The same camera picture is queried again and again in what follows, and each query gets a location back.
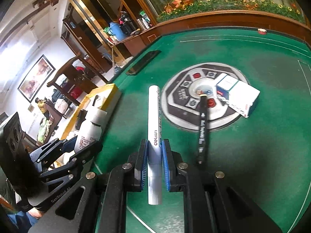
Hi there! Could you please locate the black thermos flask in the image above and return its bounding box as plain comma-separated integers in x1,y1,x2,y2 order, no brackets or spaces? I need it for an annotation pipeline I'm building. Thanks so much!
119,11,138,36

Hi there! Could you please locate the blue thermos jug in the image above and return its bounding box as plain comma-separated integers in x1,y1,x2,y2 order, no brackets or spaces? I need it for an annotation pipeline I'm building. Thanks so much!
110,22,127,42

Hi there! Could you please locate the white marker pen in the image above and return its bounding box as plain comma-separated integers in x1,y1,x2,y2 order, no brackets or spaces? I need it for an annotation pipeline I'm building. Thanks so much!
148,85,162,205

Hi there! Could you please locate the playing card box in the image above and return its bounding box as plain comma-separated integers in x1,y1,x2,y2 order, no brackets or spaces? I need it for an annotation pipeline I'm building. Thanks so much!
216,73,260,118

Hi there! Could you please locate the white pill bottle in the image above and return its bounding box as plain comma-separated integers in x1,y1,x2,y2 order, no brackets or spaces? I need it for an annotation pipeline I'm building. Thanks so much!
74,106,107,153

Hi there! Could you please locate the wooden armchair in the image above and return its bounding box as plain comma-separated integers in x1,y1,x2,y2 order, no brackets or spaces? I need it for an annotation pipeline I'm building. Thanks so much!
46,52,109,106

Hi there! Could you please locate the yellow rimmed white tray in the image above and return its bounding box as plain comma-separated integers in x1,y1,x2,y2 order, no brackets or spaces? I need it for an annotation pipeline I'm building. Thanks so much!
61,83,121,139

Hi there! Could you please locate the black phone on table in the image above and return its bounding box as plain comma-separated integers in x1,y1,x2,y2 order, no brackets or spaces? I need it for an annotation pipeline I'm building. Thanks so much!
126,50,161,76

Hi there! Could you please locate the framed wall picture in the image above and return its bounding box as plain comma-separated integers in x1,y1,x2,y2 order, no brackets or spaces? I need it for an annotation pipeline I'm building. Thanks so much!
18,55,55,103

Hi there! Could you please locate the long black pen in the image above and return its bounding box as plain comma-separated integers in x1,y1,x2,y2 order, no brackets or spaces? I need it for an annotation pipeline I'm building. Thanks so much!
197,90,209,165

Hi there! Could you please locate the red mahjong tile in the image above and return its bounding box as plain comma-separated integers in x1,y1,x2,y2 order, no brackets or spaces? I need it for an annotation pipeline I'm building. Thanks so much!
257,28,267,35

